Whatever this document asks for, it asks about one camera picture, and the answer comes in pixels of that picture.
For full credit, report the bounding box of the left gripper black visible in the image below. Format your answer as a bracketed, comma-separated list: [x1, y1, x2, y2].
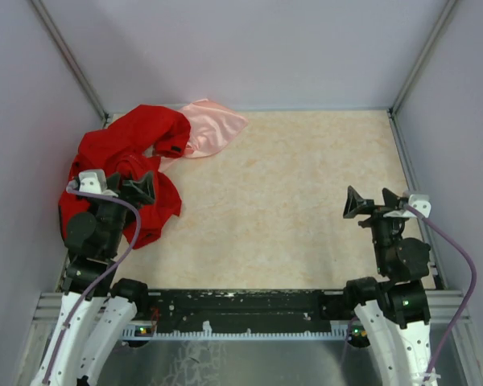
[98, 170, 155, 254]

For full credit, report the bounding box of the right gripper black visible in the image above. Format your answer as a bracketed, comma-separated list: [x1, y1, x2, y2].
[344, 184, 410, 274]

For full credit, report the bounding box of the red zip jacket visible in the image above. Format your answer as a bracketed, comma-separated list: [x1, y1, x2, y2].
[68, 105, 191, 249]

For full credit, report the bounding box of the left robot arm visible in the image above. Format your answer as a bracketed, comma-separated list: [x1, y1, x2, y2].
[31, 170, 155, 385]

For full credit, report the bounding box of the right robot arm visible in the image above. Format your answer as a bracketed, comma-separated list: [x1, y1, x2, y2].
[343, 187, 437, 385]

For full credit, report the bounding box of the pink satin cloth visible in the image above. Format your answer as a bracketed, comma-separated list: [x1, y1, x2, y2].
[178, 99, 249, 159]

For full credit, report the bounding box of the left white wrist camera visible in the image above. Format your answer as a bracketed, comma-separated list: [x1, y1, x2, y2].
[66, 169, 107, 195]

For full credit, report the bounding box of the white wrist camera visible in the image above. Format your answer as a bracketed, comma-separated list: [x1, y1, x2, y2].
[384, 194, 431, 219]
[66, 169, 107, 195]

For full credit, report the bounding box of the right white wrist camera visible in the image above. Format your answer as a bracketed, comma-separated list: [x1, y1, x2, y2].
[384, 194, 431, 219]

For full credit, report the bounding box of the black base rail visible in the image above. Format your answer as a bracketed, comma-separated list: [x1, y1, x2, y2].
[104, 287, 367, 334]

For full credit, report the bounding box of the aluminium frame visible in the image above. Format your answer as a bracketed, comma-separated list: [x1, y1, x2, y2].
[33, 1, 483, 385]

